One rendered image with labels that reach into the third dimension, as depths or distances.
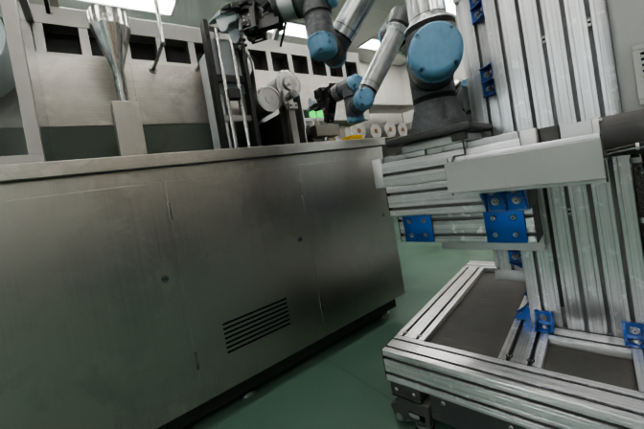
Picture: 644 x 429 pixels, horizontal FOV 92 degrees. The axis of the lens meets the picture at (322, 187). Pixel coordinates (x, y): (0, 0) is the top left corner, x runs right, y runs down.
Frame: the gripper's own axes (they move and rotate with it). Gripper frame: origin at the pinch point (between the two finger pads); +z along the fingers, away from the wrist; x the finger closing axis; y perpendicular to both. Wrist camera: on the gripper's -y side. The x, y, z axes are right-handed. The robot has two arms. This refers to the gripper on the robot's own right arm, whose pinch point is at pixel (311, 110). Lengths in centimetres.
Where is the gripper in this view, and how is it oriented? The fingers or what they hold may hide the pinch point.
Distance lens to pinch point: 159.8
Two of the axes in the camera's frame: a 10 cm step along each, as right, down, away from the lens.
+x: -7.9, 1.7, -5.9
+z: -5.8, 0.8, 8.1
